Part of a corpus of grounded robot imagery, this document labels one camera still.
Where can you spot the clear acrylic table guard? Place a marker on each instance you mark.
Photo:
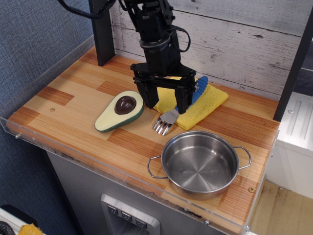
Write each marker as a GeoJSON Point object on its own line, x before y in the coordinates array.
{"type": "Point", "coordinates": [60, 118]}

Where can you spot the white appliance at right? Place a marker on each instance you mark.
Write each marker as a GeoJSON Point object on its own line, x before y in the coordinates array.
{"type": "Point", "coordinates": [290, 164]}

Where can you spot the blue handled metal fork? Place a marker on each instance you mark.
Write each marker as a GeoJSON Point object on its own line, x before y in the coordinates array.
{"type": "Point", "coordinates": [164, 123]}

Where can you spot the black vertical post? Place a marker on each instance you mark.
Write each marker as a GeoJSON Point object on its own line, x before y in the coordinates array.
{"type": "Point", "coordinates": [295, 68]}
{"type": "Point", "coordinates": [102, 31]}

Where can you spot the yellow tape object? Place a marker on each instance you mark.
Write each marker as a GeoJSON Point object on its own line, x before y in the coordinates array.
{"type": "Point", "coordinates": [30, 229]}

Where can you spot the black vertical post right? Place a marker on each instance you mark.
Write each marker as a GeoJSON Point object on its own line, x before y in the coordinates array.
{"type": "Point", "coordinates": [295, 68]}

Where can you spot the grey cabinet with dispenser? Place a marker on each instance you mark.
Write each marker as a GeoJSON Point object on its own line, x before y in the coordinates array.
{"type": "Point", "coordinates": [106, 205]}

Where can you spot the toy avocado half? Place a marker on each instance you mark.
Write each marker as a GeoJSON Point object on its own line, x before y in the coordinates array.
{"type": "Point", "coordinates": [125, 108]}

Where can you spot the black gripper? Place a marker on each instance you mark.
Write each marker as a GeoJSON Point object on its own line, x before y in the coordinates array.
{"type": "Point", "coordinates": [163, 68]}

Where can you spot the stainless steel pot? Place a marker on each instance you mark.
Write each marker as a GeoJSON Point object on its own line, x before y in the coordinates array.
{"type": "Point", "coordinates": [199, 165]}

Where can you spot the yellow folded towel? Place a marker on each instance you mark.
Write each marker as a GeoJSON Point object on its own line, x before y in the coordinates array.
{"type": "Point", "coordinates": [210, 99]}

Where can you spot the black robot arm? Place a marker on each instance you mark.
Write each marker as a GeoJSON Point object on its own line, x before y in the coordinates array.
{"type": "Point", "coordinates": [153, 19]}

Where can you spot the black vertical post left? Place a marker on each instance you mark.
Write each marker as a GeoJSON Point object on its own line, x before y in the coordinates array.
{"type": "Point", "coordinates": [102, 31]}

